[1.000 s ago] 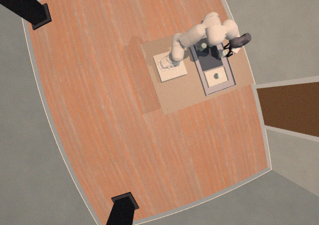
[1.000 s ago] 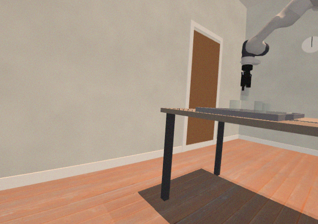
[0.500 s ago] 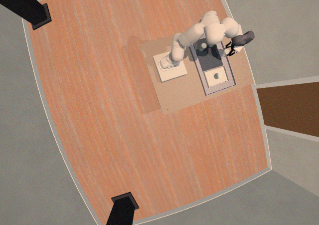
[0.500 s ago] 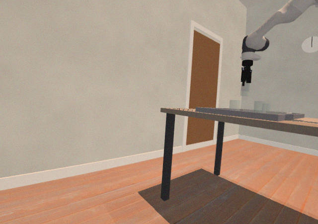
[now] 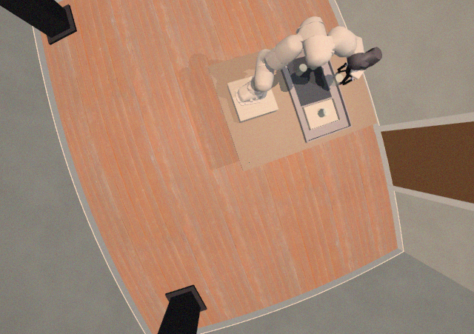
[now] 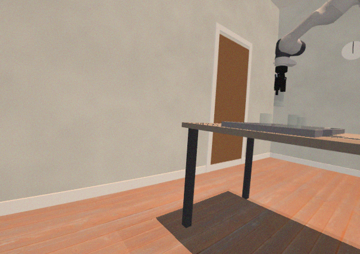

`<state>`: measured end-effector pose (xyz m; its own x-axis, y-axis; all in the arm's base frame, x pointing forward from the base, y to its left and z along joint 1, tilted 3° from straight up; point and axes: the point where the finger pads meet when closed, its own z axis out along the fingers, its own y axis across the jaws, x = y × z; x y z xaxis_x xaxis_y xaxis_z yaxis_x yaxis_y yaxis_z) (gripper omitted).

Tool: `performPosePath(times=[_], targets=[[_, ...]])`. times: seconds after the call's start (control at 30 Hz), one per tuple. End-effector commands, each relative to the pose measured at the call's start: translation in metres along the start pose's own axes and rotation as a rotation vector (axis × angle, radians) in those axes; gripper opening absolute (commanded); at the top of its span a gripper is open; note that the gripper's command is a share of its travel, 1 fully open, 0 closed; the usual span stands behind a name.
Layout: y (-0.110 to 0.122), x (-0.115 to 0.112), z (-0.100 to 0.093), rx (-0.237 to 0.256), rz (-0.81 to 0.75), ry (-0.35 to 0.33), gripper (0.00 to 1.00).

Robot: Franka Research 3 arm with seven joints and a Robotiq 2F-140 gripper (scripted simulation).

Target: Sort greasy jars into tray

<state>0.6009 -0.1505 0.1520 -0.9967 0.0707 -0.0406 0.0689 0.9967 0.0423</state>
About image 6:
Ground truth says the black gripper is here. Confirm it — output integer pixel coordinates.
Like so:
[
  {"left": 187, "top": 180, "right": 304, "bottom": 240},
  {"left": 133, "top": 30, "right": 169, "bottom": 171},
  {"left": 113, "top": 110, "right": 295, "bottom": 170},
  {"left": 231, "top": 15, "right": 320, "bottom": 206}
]
[{"left": 274, "top": 65, "right": 288, "bottom": 100}]

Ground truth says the grey cylinder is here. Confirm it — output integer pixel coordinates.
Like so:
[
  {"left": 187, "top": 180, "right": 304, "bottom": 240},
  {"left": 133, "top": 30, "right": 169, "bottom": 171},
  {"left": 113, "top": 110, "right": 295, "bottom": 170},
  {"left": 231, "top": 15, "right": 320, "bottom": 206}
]
[
  {"left": 259, "top": 113, "right": 272, "bottom": 126},
  {"left": 273, "top": 92, "right": 285, "bottom": 106},
  {"left": 301, "top": 117, "right": 308, "bottom": 127},
  {"left": 287, "top": 114, "right": 302, "bottom": 128}
]

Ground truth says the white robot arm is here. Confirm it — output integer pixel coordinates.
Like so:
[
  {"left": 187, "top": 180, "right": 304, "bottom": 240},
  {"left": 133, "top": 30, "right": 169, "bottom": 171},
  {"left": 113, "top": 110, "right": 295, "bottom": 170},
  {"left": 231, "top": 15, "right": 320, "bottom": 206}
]
[{"left": 273, "top": 0, "right": 360, "bottom": 67}]

